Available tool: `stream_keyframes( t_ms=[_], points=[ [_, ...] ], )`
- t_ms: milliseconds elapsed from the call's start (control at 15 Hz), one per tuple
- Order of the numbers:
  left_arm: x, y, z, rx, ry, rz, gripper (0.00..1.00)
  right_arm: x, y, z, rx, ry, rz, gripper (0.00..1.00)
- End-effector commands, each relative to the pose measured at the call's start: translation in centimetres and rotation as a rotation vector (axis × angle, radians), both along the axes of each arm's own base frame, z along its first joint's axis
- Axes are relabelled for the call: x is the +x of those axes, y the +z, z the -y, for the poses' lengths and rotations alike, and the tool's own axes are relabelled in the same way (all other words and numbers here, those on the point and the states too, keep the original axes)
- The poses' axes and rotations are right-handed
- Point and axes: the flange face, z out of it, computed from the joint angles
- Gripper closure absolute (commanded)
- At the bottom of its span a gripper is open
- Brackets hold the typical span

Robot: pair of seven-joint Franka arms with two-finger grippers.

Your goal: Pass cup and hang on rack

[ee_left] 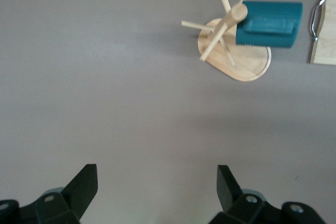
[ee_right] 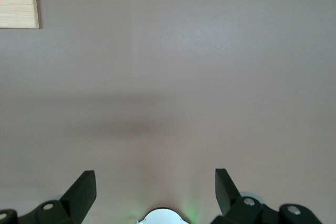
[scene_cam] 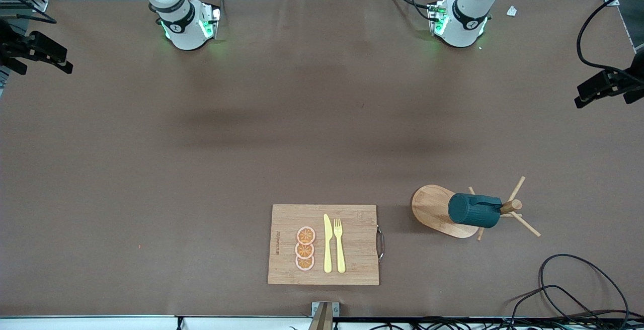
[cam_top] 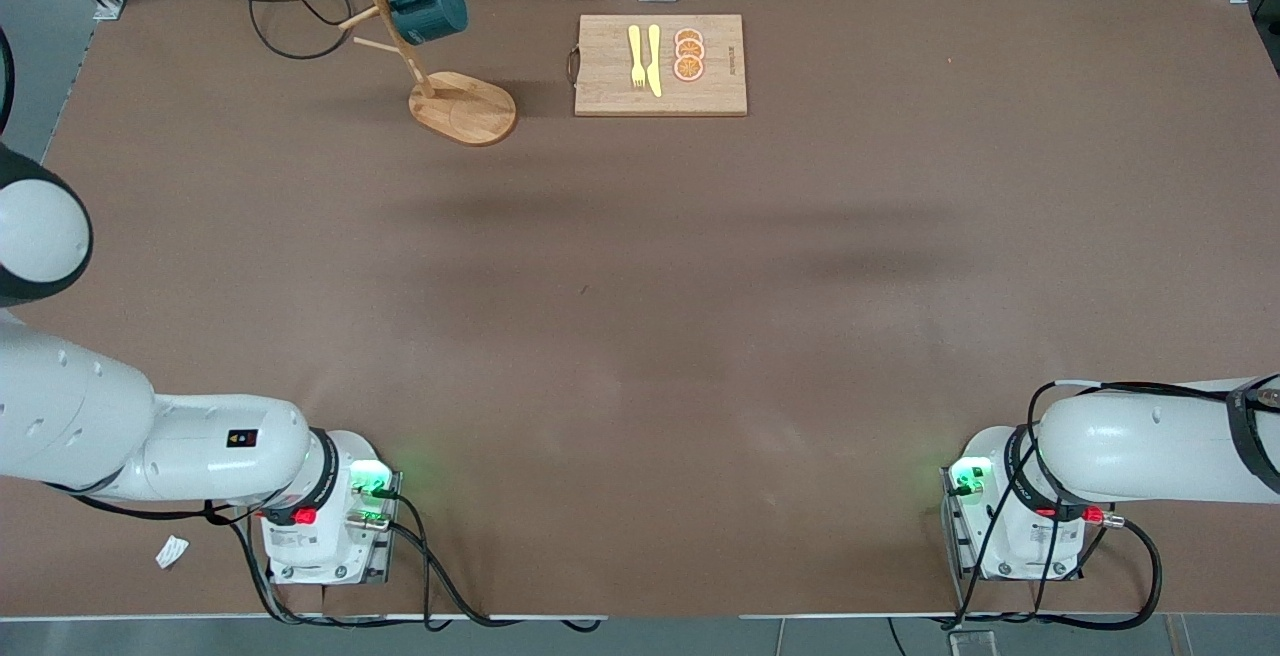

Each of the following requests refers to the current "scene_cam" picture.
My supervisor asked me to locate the dark teal cup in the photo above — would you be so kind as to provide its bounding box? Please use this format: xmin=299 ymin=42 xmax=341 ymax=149
xmin=448 ymin=192 xmax=503 ymax=229

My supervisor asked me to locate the wooden mug tree rack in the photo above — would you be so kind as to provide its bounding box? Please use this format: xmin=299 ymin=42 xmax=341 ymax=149
xmin=411 ymin=176 xmax=542 ymax=241

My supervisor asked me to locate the brown table cover sheet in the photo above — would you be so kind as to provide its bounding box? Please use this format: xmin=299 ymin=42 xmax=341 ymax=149
xmin=0 ymin=0 xmax=644 ymax=318

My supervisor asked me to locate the wooden cutting board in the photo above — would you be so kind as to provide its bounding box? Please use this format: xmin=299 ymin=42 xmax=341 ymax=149
xmin=267 ymin=204 xmax=385 ymax=286

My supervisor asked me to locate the yellow plastic fork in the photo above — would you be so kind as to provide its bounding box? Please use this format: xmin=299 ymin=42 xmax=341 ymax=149
xmin=334 ymin=218 xmax=347 ymax=274

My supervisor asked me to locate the yellow plastic knife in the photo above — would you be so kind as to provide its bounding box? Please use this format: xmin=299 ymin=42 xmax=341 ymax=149
xmin=324 ymin=214 xmax=333 ymax=274

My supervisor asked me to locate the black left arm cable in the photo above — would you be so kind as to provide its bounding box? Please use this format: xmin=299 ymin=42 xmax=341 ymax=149
xmin=577 ymin=0 xmax=644 ymax=72

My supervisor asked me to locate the black looped table cable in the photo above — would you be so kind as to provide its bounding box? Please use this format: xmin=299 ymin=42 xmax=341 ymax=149
xmin=539 ymin=254 xmax=629 ymax=326

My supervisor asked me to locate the black thin table cable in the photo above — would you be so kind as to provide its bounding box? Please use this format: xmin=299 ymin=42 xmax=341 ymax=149
xmin=503 ymin=284 xmax=612 ymax=326

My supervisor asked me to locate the white table edge rail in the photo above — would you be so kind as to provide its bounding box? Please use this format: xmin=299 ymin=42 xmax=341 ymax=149
xmin=0 ymin=315 xmax=644 ymax=330

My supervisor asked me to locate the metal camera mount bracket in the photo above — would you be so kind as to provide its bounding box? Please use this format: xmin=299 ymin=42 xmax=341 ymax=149
xmin=311 ymin=301 xmax=340 ymax=330

